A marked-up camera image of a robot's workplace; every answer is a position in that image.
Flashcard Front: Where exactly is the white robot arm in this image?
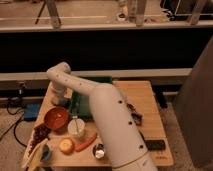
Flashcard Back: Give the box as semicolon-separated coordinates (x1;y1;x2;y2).
47;62;158;171

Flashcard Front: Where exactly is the green plastic tray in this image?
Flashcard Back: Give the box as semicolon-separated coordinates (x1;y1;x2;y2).
69;76;112;120

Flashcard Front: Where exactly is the white cup with spoon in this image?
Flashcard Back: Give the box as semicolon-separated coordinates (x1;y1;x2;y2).
68;117;85;138

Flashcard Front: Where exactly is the red bowl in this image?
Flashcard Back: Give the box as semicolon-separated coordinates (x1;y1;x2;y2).
44;107;69;130

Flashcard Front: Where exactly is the wooden folding table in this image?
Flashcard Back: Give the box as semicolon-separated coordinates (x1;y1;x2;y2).
40;81;174;168

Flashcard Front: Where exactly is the small metal cup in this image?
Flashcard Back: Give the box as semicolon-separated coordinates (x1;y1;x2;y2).
92;143;105;159

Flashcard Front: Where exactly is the orange carrot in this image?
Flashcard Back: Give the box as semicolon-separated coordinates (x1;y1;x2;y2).
75;133;97;152

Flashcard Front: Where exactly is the yellow apple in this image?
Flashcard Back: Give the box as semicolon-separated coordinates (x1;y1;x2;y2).
59;138;74;154

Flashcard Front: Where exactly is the black rectangular block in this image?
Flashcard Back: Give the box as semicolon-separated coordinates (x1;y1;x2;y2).
145;140;166;151

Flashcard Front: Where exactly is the bunch of dark grapes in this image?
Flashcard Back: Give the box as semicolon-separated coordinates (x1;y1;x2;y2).
29;124;51;154

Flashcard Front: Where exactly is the blue power box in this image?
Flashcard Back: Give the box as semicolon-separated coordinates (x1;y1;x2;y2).
24;103;40;121

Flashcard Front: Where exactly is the small blue bowl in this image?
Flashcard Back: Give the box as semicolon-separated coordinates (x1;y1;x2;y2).
40;144;51;162

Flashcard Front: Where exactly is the yellow banana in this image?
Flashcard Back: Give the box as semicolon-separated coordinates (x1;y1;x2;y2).
21;139;48;171

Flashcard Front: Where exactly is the black handled brush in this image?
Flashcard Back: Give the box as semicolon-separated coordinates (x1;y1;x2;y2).
127;103;142;126

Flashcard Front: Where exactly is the black cable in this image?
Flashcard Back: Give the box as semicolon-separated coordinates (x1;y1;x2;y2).
0;96;28;148

